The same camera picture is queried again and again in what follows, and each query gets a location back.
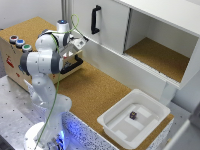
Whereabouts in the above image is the red button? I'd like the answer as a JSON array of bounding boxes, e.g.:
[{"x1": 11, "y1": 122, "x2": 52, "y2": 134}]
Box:
[{"x1": 9, "y1": 34, "x2": 19, "y2": 44}]

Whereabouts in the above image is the black drawer handle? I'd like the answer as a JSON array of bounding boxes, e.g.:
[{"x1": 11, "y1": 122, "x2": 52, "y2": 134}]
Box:
[{"x1": 60, "y1": 54, "x2": 84, "y2": 75}]

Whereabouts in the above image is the black door handle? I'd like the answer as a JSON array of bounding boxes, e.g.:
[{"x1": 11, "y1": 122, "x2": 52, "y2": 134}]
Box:
[{"x1": 90, "y1": 4, "x2": 102, "y2": 35}]

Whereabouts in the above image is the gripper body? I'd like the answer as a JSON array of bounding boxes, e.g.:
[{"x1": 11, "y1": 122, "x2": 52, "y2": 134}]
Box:
[{"x1": 68, "y1": 35, "x2": 90, "y2": 53}]

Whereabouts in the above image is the white sliding door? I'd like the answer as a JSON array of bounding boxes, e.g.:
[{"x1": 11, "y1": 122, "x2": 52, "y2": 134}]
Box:
[{"x1": 72, "y1": 0, "x2": 131, "y2": 55}]

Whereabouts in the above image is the purple block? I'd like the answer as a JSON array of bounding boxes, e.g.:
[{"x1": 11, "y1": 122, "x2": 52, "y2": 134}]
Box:
[{"x1": 129, "y1": 112, "x2": 137, "y2": 120}]

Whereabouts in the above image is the wooden drawer box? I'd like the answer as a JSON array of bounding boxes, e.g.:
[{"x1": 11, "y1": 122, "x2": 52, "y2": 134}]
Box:
[{"x1": 0, "y1": 16, "x2": 83, "y2": 93}]

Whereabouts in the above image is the green button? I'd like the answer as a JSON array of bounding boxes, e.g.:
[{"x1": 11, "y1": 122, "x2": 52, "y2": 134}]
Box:
[{"x1": 21, "y1": 43, "x2": 33, "y2": 53}]

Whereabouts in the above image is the green cable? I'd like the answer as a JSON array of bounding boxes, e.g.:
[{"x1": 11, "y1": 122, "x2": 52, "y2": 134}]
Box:
[{"x1": 33, "y1": 13, "x2": 81, "y2": 150}]

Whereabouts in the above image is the blue button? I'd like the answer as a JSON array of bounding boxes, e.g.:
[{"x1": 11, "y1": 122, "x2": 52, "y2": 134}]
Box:
[{"x1": 15, "y1": 38, "x2": 26, "y2": 48}]

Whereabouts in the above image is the white cabinet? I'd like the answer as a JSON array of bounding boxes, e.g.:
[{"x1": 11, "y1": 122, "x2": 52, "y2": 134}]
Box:
[{"x1": 65, "y1": 0, "x2": 200, "y2": 107}]

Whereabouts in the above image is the white plastic box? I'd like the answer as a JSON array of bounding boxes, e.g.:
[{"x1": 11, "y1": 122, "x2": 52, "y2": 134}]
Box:
[{"x1": 96, "y1": 88, "x2": 172, "y2": 150}]

